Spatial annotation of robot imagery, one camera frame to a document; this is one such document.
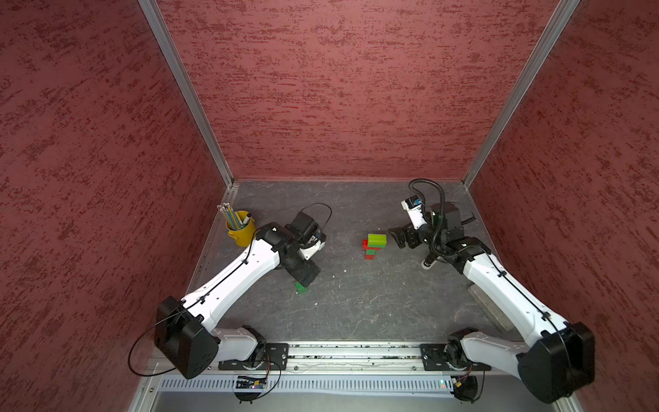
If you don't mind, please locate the lime lego brick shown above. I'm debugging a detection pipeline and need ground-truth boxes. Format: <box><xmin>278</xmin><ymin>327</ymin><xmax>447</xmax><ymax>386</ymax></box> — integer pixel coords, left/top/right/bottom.
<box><xmin>367</xmin><ymin>233</ymin><xmax>387</xmax><ymax>248</ymax></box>

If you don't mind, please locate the red long lego brick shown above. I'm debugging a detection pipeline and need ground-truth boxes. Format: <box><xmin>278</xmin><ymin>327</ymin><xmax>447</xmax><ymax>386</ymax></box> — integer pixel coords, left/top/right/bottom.
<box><xmin>362</xmin><ymin>239</ymin><xmax>383</xmax><ymax>251</ymax></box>

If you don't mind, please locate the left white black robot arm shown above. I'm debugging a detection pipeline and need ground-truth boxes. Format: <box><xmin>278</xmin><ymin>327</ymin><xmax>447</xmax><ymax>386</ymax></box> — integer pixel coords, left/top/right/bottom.
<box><xmin>154</xmin><ymin>211</ymin><xmax>326</xmax><ymax>379</ymax></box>

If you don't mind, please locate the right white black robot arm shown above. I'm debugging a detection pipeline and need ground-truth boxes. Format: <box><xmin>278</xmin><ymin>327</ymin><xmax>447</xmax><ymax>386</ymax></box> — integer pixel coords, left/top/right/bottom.
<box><xmin>389</xmin><ymin>196</ymin><xmax>596</xmax><ymax>403</ymax></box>

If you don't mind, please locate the yellow pencil cup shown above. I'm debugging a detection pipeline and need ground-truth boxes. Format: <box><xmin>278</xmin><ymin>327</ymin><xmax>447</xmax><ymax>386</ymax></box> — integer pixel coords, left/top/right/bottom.
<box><xmin>227</xmin><ymin>210</ymin><xmax>256</xmax><ymax>247</ymax></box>

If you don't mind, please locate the grey eraser block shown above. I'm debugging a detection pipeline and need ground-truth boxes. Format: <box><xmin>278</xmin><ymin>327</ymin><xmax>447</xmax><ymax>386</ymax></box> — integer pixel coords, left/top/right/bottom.
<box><xmin>468</xmin><ymin>284</ymin><xmax>515</xmax><ymax>332</ymax></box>

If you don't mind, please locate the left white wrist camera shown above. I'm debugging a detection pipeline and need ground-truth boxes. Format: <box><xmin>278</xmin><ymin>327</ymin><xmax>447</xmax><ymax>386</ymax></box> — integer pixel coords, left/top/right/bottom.
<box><xmin>300</xmin><ymin>235</ymin><xmax>326</xmax><ymax>260</ymax></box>

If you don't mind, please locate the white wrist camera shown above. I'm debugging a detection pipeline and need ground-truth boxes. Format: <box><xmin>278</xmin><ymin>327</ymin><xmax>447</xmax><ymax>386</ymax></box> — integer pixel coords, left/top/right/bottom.
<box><xmin>401</xmin><ymin>195</ymin><xmax>427</xmax><ymax>230</ymax></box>
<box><xmin>300</xmin><ymin>235</ymin><xmax>326</xmax><ymax>260</ymax></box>

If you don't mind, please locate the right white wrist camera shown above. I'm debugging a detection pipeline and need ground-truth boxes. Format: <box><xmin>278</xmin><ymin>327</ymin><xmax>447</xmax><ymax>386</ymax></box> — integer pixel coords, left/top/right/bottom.
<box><xmin>401</xmin><ymin>195</ymin><xmax>427</xmax><ymax>230</ymax></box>

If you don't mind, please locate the aluminium rail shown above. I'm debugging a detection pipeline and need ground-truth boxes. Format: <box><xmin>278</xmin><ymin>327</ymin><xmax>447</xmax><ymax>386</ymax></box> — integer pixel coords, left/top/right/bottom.
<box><xmin>153</xmin><ymin>341</ymin><xmax>565</xmax><ymax>376</ymax></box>

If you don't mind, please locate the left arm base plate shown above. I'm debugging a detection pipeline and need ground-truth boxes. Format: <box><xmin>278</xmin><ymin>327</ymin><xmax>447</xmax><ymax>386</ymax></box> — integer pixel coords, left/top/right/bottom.
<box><xmin>217</xmin><ymin>343</ymin><xmax>290</xmax><ymax>372</ymax></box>

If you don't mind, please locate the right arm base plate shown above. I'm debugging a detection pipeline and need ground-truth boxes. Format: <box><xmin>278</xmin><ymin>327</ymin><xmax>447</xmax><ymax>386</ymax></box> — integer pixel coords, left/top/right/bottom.
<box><xmin>420</xmin><ymin>343</ymin><xmax>492</xmax><ymax>374</ymax></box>

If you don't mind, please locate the white perforated cable duct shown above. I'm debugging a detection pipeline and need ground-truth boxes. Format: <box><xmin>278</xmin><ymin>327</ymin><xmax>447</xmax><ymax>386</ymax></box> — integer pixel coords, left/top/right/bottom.
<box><xmin>158</xmin><ymin>374</ymin><xmax>453</xmax><ymax>398</ymax></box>

